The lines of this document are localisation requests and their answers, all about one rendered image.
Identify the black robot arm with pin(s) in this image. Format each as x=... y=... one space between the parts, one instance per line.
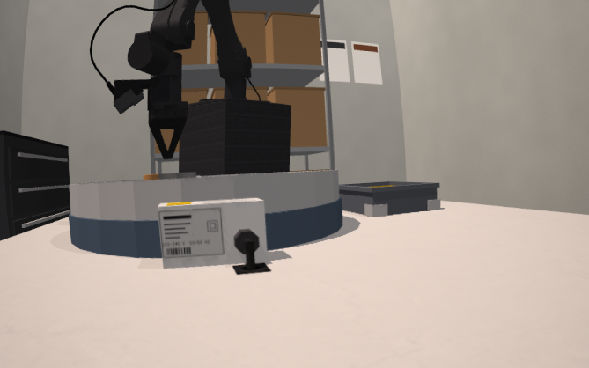
x=154 y=54

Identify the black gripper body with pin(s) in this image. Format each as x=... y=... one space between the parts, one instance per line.
x=174 y=109

